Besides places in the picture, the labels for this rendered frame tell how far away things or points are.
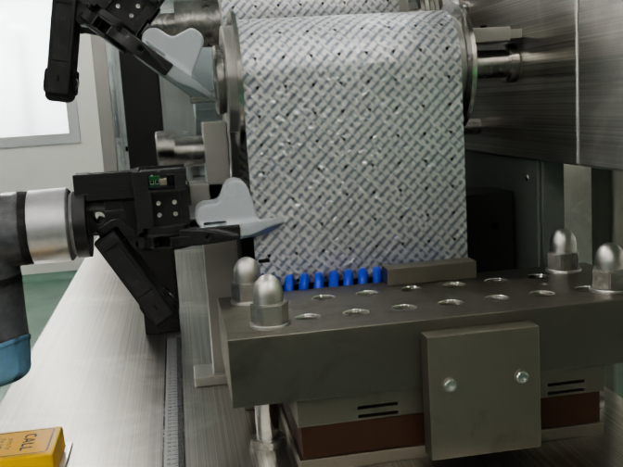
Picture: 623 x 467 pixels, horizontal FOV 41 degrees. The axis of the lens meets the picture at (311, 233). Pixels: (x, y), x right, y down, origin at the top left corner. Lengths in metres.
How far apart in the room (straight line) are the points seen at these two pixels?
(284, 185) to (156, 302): 0.18
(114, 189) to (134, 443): 0.25
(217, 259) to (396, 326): 0.31
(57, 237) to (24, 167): 5.69
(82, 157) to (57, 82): 5.58
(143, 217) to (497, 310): 0.35
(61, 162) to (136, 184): 5.66
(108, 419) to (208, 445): 0.14
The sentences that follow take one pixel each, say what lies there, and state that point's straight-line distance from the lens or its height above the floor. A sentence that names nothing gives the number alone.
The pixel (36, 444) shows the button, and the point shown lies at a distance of 0.83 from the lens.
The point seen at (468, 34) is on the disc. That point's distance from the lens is 0.93.
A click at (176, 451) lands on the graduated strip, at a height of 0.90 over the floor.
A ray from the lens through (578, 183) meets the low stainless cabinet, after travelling 5.23.
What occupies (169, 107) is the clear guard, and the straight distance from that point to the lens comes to 1.90.
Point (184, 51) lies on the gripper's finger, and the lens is 0.90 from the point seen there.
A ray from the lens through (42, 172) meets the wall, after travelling 6.52.
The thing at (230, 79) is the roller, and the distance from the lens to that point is 0.88.
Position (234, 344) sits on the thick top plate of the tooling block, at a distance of 0.70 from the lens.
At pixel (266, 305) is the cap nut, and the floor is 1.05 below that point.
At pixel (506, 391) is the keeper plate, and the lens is 0.75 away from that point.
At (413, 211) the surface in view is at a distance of 0.91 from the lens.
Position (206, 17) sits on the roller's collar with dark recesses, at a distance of 1.16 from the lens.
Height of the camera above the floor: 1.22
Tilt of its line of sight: 9 degrees down
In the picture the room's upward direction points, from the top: 4 degrees counter-clockwise
